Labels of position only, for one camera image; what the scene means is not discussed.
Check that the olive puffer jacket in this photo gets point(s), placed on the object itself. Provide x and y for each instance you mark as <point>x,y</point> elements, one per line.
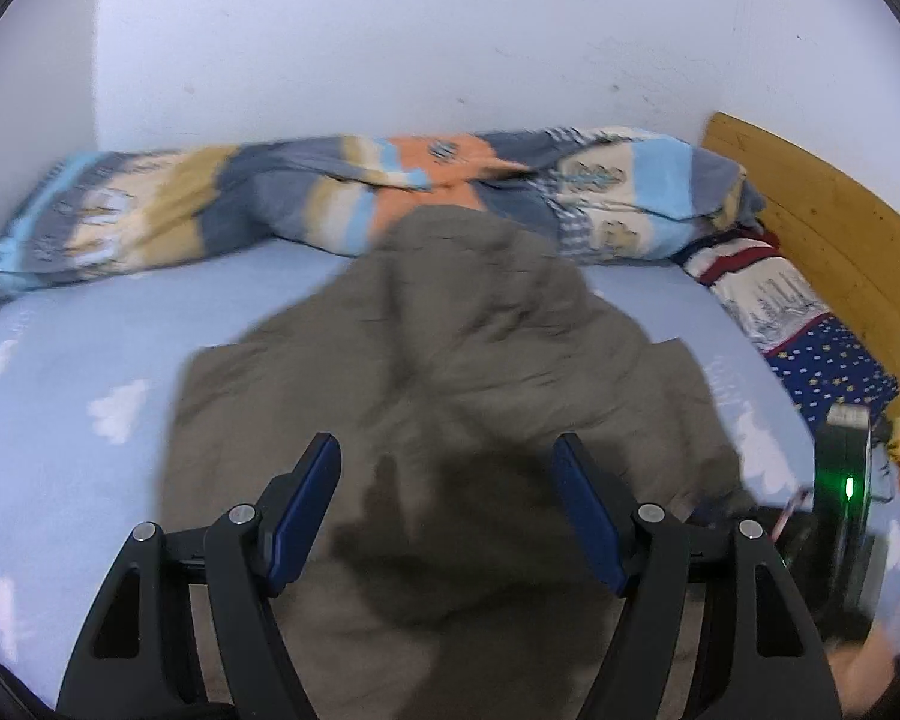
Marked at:
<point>457,360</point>

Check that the light blue bed sheet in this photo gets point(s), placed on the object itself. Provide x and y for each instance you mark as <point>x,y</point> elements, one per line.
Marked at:
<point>82,465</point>

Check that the patchwork quilt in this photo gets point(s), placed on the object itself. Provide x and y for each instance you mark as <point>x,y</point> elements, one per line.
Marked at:
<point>270,195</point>

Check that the person's right hand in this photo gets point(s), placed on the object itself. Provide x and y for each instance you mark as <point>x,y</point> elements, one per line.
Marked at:
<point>866,671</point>

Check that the navy star print pillow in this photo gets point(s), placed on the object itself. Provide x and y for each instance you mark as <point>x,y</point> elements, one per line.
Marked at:
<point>817,360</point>

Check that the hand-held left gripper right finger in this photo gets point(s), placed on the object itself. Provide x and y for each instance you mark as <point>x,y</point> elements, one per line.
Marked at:
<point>589,517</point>

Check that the wooden headboard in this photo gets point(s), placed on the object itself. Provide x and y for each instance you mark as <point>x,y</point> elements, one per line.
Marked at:
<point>832,225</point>

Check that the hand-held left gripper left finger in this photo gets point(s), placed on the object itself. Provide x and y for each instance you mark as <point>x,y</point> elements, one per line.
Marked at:
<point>307,510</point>

